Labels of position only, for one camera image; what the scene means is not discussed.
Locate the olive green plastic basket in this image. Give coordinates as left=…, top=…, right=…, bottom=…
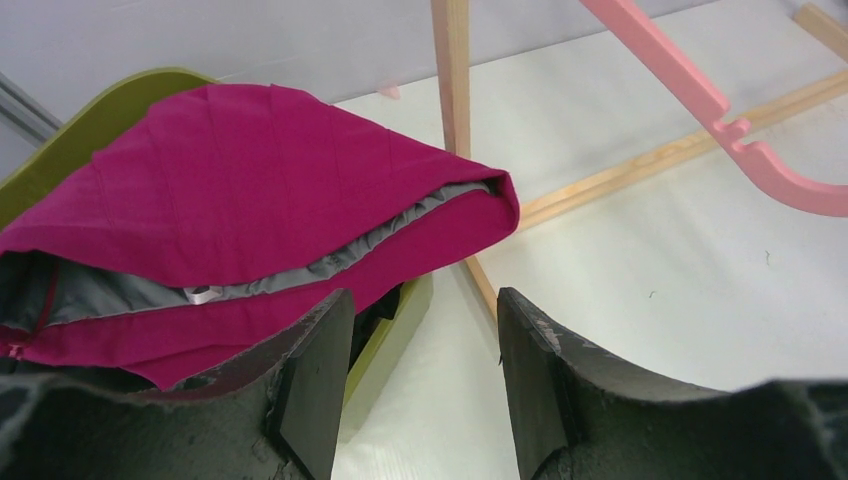
left=1, top=67, right=433, bottom=444

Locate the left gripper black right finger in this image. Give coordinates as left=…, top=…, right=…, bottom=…
left=497, top=287, right=847, bottom=479

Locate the magenta skirt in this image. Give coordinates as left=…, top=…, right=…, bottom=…
left=1, top=84, right=519, bottom=389

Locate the pink hanger hook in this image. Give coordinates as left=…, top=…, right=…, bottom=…
left=582, top=0, right=847, bottom=217

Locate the grey wall conduit strip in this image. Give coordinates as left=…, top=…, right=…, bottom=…
left=1, top=74, right=62, bottom=147

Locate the wooden clothes rack frame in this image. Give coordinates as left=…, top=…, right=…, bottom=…
left=430, top=0, right=848, bottom=326

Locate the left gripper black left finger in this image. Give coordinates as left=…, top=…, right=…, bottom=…
left=1, top=290, right=354, bottom=479

